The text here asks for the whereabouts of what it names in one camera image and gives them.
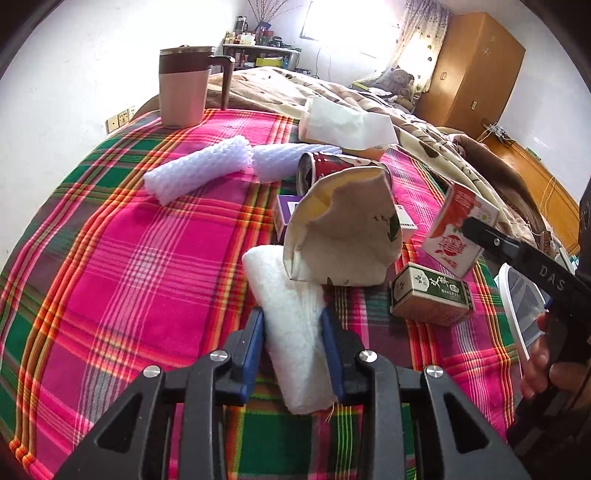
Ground wooden headboard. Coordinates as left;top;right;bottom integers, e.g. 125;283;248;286
478;132;580;255

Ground green herbal oil box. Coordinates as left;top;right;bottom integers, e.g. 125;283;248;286
390;262;475;327

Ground red drink can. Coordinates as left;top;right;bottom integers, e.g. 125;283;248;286
295;152;392;196

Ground person's right hand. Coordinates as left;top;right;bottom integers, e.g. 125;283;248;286
521;334;588;400

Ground pink brown travel mug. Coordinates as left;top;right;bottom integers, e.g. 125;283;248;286
158;45;235;129

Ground wall power socket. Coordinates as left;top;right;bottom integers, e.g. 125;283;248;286
105;106;135;134

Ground dried branches in vase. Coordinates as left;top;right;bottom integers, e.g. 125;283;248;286
246;0;297;28

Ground cluttered shelf desk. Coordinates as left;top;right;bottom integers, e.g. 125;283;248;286
221;15;301;71

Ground white foam net sleeve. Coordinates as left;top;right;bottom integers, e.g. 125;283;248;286
143;135;253;206
252;143;342;183

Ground orange wooden wardrobe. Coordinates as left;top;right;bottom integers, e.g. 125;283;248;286
415;12;526;138

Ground plaid pink green bedsheet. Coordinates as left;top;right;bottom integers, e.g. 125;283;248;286
1;109;518;479

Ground white paper towel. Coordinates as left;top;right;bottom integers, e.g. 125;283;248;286
242;245;337;415

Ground floral window curtain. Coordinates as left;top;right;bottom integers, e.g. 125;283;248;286
394;0;452;95

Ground white purple ointment box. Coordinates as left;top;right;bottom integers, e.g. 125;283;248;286
273;194;418;244

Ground red white drink carton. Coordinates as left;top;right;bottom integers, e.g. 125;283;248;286
422;183;499;278

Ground torn beige paper bag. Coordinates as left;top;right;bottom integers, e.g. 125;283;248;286
283;167;402;287

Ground brown teddy bear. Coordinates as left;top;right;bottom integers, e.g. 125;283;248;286
374;67;415;111

